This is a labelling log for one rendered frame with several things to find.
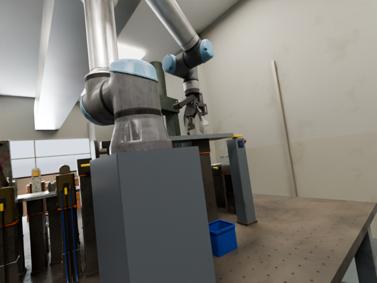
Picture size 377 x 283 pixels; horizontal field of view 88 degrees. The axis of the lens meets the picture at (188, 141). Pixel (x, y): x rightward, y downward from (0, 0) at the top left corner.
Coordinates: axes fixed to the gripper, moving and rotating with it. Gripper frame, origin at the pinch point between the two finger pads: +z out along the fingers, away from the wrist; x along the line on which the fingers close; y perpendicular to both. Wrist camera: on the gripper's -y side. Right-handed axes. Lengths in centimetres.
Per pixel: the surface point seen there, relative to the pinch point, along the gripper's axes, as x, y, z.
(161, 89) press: 234, 157, -126
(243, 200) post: -5.9, 22.8, 35.6
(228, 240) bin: -13.8, -3.0, 43.8
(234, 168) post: -2.6, 23.2, 19.4
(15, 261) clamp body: 26, -63, 37
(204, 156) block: -2.9, 1.7, 11.2
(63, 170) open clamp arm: 25, -48, 9
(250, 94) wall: 86, 218, -76
